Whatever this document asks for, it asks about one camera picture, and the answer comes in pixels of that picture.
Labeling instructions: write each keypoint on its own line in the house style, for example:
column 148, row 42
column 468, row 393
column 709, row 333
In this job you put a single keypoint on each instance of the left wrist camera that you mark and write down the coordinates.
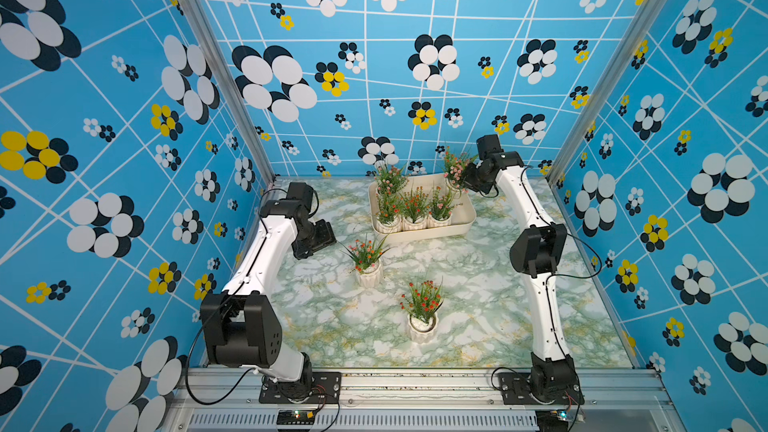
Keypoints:
column 305, row 194

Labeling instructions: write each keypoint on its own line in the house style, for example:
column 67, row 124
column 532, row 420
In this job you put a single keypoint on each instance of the white plastic storage box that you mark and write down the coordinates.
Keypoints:
column 462, row 218

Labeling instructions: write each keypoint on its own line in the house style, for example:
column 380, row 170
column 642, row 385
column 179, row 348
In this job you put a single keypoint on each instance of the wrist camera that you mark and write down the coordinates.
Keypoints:
column 305, row 194
column 487, row 146

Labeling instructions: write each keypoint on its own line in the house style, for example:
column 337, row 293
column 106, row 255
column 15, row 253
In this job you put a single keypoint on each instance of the aluminium front rail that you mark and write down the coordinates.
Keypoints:
column 433, row 400

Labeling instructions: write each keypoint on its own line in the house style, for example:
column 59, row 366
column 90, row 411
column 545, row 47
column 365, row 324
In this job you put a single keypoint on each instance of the right controller board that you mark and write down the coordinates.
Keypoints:
column 552, row 421

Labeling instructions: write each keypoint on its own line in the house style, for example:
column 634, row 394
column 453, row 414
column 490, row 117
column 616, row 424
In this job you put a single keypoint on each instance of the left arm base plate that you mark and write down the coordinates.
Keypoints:
column 322, row 387

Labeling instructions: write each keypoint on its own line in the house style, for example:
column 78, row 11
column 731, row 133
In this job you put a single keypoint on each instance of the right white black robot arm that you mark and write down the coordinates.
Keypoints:
column 536, row 254

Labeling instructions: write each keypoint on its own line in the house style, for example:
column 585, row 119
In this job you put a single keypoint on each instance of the pink potted gypsophila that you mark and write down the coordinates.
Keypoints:
column 456, row 168

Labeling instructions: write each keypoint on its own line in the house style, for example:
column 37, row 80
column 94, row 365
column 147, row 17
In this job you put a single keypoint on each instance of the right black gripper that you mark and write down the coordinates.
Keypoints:
column 466, row 179

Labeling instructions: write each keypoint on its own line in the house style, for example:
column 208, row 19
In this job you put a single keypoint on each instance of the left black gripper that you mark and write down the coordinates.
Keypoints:
column 327, row 236

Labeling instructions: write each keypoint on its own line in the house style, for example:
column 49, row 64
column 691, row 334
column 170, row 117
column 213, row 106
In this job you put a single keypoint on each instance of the controller board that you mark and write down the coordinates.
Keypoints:
column 296, row 418
column 552, row 421

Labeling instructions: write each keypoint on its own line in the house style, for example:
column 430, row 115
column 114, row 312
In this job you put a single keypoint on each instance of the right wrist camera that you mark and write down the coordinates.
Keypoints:
column 487, row 146

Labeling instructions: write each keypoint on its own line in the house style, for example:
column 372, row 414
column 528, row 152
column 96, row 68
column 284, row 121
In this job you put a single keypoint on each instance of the left controller board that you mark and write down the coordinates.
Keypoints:
column 296, row 418

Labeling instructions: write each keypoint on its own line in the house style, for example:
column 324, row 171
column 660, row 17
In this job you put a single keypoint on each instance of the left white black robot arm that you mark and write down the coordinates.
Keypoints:
column 240, row 327

